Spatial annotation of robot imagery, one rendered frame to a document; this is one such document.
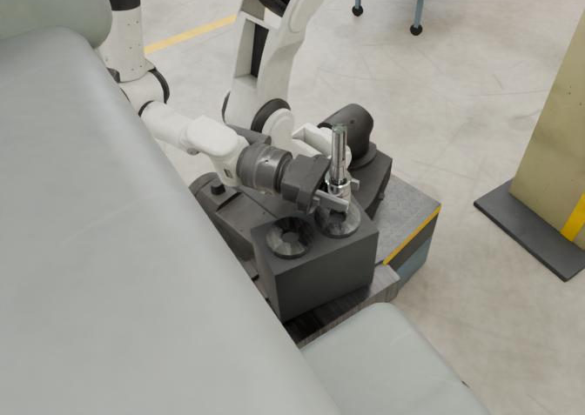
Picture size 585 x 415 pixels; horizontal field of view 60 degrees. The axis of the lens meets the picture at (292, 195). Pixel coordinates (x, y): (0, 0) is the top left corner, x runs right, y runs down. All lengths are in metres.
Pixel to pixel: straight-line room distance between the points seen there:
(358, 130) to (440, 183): 0.95
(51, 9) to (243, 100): 1.07
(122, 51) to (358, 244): 0.59
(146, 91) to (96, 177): 0.92
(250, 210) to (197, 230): 1.52
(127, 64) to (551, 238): 1.96
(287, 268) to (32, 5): 0.72
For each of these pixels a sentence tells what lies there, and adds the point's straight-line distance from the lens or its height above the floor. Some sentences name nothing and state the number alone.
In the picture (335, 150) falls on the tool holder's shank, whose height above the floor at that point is 1.31.
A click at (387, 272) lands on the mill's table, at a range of 1.14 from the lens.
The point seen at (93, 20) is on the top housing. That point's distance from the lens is 0.29.
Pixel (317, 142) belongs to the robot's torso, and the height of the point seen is 0.70.
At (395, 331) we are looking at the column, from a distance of 0.36.
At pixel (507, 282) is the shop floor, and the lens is 2.33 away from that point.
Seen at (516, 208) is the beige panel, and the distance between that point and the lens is 2.55.
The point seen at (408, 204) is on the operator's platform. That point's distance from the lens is 1.95.
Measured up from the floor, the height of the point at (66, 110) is 1.76.
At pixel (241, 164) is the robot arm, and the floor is 1.23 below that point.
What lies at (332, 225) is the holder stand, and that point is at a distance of 0.95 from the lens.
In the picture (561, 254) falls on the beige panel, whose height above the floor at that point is 0.03.
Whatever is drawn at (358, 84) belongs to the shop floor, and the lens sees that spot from 3.15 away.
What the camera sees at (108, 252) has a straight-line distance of 0.16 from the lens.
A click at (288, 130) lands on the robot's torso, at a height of 0.98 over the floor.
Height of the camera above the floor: 1.88
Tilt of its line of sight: 49 degrees down
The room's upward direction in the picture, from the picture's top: 4 degrees counter-clockwise
